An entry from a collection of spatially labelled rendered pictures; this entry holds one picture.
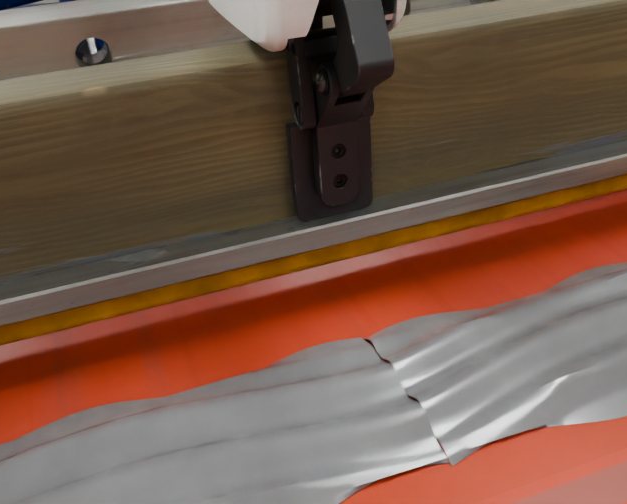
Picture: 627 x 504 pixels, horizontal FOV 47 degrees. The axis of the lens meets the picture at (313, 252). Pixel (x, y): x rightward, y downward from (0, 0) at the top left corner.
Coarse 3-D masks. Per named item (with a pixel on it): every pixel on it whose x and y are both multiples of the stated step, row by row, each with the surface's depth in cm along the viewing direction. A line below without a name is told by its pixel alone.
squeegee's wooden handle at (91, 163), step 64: (512, 0) 30; (576, 0) 29; (128, 64) 26; (192, 64) 25; (256, 64) 25; (320, 64) 26; (448, 64) 28; (512, 64) 29; (576, 64) 30; (0, 128) 23; (64, 128) 24; (128, 128) 25; (192, 128) 26; (256, 128) 26; (384, 128) 28; (448, 128) 29; (512, 128) 30; (576, 128) 32; (0, 192) 24; (64, 192) 25; (128, 192) 26; (192, 192) 27; (256, 192) 28; (384, 192) 30; (0, 256) 25; (64, 256) 26
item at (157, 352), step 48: (240, 288) 32; (288, 288) 31; (48, 336) 30; (96, 336) 29; (144, 336) 29; (192, 336) 29; (240, 336) 29; (288, 336) 29; (336, 336) 28; (0, 384) 27; (48, 384) 27; (96, 384) 27; (144, 384) 27; (192, 384) 26; (0, 432) 25; (384, 480) 22; (432, 480) 22
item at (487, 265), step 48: (624, 192) 37; (432, 240) 34; (480, 240) 34; (528, 240) 34; (576, 240) 33; (624, 240) 33; (336, 288) 31; (384, 288) 31; (432, 288) 31; (480, 288) 30; (528, 288) 30; (528, 432) 23; (576, 432) 23; (624, 432) 23; (480, 480) 22; (528, 480) 22
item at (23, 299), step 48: (624, 144) 32; (432, 192) 30; (480, 192) 30; (528, 192) 31; (192, 240) 28; (240, 240) 27; (288, 240) 28; (336, 240) 28; (0, 288) 26; (48, 288) 25; (96, 288) 26; (144, 288) 26
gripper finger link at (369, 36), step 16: (336, 0) 21; (352, 0) 21; (368, 0) 21; (336, 16) 22; (352, 16) 21; (368, 16) 21; (384, 16) 21; (352, 32) 21; (368, 32) 21; (384, 32) 21; (352, 48) 21; (368, 48) 21; (384, 48) 21; (336, 64) 23; (352, 64) 21; (368, 64) 21; (384, 64) 21; (352, 80) 22; (368, 80) 22; (384, 80) 22
